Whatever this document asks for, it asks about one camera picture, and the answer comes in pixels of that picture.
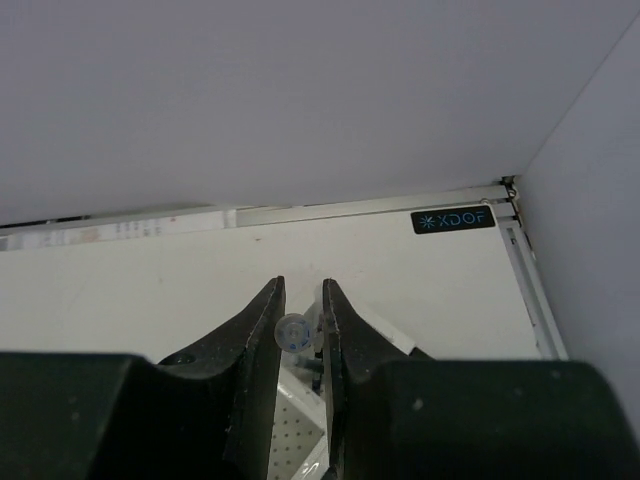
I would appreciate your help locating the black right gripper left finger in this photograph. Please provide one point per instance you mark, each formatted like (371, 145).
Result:
(203, 412)

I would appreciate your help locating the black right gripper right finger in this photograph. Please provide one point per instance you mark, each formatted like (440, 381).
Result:
(392, 415)

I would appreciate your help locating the blue gel pen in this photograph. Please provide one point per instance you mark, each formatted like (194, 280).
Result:
(299, 336)

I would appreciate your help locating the white slotted organizer box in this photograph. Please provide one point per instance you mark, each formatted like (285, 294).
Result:
(299, 448)

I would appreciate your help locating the black XDOF label right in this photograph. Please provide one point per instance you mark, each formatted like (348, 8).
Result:
(452, 219)

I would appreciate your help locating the aluminium table frame rail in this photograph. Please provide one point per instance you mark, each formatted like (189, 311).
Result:
(153, 283)

